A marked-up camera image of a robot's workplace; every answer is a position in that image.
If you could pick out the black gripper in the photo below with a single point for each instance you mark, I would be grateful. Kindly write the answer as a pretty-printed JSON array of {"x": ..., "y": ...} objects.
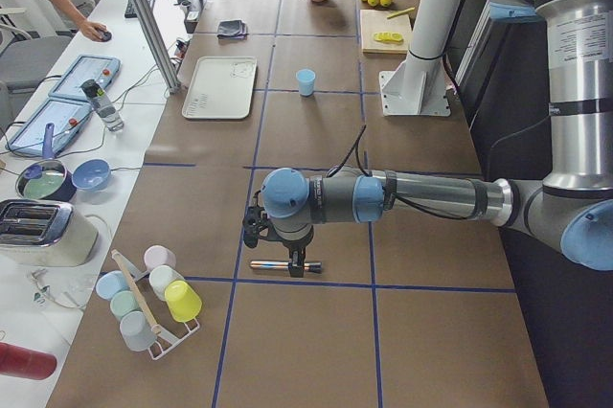
[{"x": 294, "y": 244}]

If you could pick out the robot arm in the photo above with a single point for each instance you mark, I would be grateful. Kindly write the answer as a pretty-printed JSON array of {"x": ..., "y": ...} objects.
[{"x": 570, "y": 209}]

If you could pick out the light blue cup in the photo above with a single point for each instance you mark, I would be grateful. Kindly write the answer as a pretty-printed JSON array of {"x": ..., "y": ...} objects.
[{"x": 306, "y": 81}]

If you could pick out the yellow cup on rack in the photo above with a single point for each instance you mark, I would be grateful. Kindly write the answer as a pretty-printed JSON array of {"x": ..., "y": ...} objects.
[{"x": 183, "y": 302}]

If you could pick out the white cup on rack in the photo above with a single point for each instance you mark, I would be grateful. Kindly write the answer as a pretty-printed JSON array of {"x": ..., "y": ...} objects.
[{"x": 161, "y": 277}]

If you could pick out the pink cup on rack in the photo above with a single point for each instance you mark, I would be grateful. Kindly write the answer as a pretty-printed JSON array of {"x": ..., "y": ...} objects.
[{"x": 157, "y": 255}]

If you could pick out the white cup rack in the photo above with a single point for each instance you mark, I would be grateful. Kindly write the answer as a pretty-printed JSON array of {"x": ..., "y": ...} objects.
[{"x": 167, "y": 338}]

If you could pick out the grey cup on rack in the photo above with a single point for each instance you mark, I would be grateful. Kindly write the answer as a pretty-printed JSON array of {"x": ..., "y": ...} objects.
[{"x": 136, "y": 331}]

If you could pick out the green cup on rack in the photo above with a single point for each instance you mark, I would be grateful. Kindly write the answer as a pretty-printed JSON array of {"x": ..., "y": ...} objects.
[{"x": 123, "y": 303}]

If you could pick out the blue cup on rack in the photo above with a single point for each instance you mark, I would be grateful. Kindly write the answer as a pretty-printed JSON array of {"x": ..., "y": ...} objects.
[{"x": 110, "y": 284}]

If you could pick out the steel muddler black tip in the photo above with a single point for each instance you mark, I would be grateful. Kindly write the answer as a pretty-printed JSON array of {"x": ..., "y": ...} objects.
[{"x": 314, "y": 267}]

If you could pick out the wooden cutting board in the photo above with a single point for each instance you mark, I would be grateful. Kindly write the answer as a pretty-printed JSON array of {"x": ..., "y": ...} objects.
[{"x": 372, "y": 22}]

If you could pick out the yellow plastic knife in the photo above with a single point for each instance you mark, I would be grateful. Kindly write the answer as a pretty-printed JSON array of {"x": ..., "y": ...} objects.
[{"x": 397, "y": 14}]

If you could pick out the yellow lemon slices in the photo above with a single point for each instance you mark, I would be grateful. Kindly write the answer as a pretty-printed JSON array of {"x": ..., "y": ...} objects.
[{"x": 388, "y": 37}]

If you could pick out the grey purple folded cloth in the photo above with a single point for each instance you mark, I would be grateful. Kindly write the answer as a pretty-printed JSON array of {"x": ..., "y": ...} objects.
[{"x": 232, "y": 29}]

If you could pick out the cream bear tray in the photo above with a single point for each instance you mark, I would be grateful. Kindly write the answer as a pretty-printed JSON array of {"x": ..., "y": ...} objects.
[{"x": 221, "y": 89}]

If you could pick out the blue bowl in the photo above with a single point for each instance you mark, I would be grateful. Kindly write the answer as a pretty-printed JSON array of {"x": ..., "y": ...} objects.
[{"x": 92, "y": 175}]

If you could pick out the clear water bottle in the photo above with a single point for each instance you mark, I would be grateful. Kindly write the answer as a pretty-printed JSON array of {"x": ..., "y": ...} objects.
[{"x": 102, "y": 105}]

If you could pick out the far teach pendant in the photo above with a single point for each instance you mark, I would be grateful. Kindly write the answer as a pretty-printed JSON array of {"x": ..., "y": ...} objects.
[{"x": 102, "y": 69}]

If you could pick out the dark blue saucepan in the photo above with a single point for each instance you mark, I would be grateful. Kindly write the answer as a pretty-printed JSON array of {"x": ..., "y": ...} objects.
[{"x": 47, "y": 179}]

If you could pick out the cream toaster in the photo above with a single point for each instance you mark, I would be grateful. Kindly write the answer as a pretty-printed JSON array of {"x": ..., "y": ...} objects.
[{"x": 45, "y": 233}]

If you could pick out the red bottle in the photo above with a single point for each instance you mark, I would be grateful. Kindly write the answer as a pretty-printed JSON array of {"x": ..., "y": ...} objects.
[{"x": 26, "y": 363}]

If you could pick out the white pedestal column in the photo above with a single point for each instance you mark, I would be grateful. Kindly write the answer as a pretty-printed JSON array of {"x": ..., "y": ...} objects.
[{"x": 417, "y": 87}]

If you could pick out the aluminium frame post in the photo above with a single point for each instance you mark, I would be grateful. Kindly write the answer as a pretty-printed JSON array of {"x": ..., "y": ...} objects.
[{"x": 156, "y": 44}]

